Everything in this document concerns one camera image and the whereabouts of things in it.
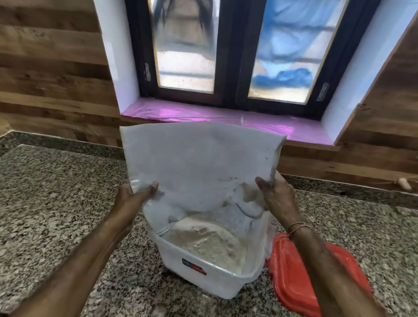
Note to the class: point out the person's left hand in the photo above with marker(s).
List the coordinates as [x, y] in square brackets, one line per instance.
[129, 199]

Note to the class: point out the person's right hand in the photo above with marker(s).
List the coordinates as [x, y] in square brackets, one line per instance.
[280, 199]

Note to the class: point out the person's left thumb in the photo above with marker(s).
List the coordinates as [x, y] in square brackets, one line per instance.
[148, 189]

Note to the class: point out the person's right thumb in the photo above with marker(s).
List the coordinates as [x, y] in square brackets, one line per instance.
[263, 185]

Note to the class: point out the white plastic flour bag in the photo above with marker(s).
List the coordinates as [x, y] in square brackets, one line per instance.
[198, 170]

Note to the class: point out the person's left forearm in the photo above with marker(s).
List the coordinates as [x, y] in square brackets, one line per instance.
[74, 265]

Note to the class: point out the person's right forearm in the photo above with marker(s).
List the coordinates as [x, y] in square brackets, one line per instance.
[335, 285]

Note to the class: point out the gold bangle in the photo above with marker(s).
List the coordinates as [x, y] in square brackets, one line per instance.
[298, 227]

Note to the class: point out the pink plastic sill sheet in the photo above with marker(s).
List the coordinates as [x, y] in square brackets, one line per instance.
[232, 117]

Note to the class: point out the flour in container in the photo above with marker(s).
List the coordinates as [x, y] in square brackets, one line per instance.
[204, 242]

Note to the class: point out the clear plastic storage container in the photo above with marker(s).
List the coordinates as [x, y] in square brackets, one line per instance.
[210, 258]

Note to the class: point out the red plastic container lid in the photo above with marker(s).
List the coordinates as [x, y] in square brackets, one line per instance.
[303, 284]

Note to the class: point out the dark framed window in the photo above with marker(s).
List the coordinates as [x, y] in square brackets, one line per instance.
[249, 50]

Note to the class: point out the small beige wall plug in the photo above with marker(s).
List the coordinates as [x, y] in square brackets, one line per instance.
[404, 183]

